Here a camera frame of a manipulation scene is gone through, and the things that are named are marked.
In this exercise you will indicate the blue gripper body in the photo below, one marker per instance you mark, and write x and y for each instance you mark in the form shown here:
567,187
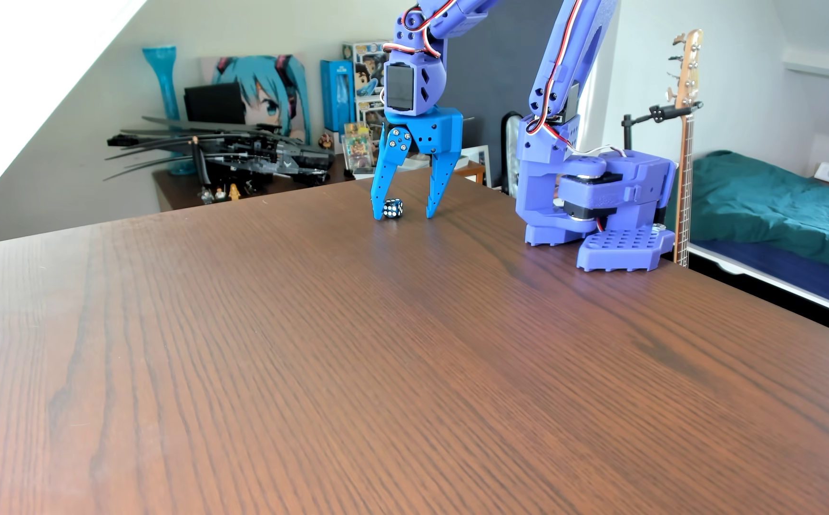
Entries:
435,133

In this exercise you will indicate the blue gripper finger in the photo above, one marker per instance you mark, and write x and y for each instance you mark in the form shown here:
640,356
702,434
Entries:
441,175
391,161

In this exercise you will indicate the dark blue dice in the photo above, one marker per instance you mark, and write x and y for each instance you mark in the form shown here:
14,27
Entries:
393,209

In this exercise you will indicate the purple robot arm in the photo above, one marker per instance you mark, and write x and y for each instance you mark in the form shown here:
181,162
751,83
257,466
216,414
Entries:
550,164

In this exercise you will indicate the clear card display case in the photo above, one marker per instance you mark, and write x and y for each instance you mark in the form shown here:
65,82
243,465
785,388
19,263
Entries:
358,150

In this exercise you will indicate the figure box with grey figure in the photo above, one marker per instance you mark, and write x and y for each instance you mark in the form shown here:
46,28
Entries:
370,114

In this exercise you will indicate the small brown figurine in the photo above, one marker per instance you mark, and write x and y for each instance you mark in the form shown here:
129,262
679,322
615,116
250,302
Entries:
325,141

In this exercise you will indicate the black rimmed chair back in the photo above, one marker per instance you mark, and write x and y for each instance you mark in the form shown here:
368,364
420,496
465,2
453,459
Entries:
507,154

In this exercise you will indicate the tall blue carton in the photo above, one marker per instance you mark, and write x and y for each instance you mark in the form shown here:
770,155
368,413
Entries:
335,93

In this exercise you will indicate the figure box with dark-haired figure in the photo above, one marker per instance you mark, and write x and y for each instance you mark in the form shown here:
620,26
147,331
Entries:
365,68

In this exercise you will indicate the black helicopter model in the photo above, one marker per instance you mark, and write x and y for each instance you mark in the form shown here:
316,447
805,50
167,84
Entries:
271,154

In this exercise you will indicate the anime girl picture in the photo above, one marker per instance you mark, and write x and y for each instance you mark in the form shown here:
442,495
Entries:
271,93

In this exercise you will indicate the tiny yellow minifigure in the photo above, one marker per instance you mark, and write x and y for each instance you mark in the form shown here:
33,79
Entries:
234,192

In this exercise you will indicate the black box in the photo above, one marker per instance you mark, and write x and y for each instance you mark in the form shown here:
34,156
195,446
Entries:
214,104

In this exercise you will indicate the tiny black minifigure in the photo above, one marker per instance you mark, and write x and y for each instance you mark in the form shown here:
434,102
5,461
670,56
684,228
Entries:
205,195

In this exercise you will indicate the dark brown side desk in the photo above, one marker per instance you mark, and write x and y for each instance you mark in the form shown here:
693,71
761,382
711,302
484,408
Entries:
178,189

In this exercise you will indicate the black clamp stand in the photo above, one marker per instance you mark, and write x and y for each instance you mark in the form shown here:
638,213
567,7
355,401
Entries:
654,114

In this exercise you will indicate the blue glass vase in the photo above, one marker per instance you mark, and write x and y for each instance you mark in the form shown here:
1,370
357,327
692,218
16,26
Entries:
165,79

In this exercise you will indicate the bass guitar neck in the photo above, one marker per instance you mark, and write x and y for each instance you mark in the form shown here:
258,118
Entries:
684,186

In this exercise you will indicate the bed with teal blanket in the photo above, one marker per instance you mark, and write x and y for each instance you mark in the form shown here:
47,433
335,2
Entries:
764,200

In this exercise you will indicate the dark blue mattress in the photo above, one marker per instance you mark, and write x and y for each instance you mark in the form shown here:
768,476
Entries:
800,275

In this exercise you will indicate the small picture frame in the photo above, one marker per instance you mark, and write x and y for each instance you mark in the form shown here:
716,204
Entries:
484,154

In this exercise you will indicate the white bed frame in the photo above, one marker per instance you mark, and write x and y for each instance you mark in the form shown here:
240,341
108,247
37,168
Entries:
779,279

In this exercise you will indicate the white wall shelf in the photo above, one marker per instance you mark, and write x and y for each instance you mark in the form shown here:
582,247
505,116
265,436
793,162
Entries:
825,66

